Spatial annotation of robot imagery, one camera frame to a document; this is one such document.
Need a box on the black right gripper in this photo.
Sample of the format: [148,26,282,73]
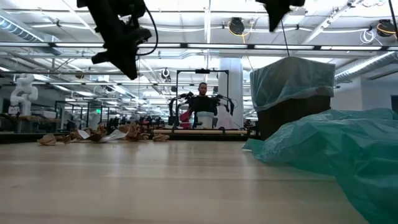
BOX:
[255,0,306,32]

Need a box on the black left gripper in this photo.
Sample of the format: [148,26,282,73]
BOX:
[77,0,147,80]

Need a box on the light blue bin liner bag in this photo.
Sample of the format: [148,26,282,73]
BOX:
[249,56,336,113]

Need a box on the large white paper sheet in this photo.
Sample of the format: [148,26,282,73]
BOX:
[101,129,129,144]

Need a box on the brown plastic trash bin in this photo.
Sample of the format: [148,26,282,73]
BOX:
[256,95,331,141]

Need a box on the green trash bag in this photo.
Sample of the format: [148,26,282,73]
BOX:
[243,108,398,224]

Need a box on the white background plastic bag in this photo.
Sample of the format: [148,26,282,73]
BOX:
[216,107,241,130]

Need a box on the white building column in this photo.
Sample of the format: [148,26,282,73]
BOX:
[218,57,244,129]

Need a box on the red background container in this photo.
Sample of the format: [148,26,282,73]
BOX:
[178,110,194,129]

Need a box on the person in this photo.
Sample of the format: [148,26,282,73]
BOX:
[185,82,219,129]

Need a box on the background workbench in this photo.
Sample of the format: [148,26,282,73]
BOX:
[0,112,63,134]

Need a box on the white bucket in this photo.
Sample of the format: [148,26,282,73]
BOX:
[195,111,216,129]

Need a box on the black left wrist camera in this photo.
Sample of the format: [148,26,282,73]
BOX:
[132,27,153,44]

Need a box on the black ceiling cable reel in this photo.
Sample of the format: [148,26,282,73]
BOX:
[228,17,246,36]
[375,19,397,39]

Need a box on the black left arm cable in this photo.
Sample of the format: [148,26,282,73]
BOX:
[136,5,159,57]

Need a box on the hanging ring lamp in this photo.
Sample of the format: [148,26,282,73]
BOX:
[160,68,172,83]

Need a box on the black background station frame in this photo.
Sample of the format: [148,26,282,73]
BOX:
[175,68,230,127]

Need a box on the white cable coil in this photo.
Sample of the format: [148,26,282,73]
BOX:
[359,29,379,45]

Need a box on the silver ventilation duct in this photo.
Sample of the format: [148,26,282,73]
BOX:
[335,50,398,84]
[0,15,63,56]

